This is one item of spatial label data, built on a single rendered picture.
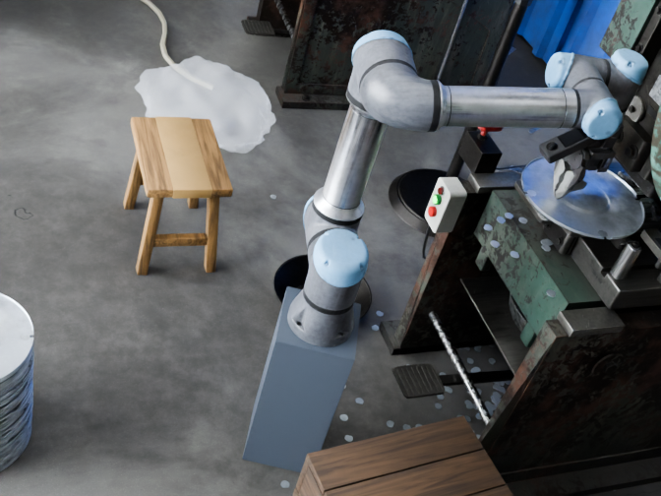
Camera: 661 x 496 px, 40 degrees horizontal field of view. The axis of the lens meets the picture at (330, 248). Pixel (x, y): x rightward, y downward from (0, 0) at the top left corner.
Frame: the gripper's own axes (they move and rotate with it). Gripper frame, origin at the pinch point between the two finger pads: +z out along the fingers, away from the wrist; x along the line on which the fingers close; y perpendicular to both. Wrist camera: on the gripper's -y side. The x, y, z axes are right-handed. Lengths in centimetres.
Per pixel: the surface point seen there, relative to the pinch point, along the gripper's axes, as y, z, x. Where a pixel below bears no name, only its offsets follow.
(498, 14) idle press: 76, 36, 149
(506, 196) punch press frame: 1.9, 15.2, 16.8
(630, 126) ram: 11.8, -17.6, 1.1
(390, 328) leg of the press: -7, 77, 29
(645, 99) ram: 14.8, -22.8, 3.5
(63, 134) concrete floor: -90, 80, 130
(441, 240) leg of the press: -6.6, 35.4, 23.0
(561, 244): 5.1, 12.4, -4.0
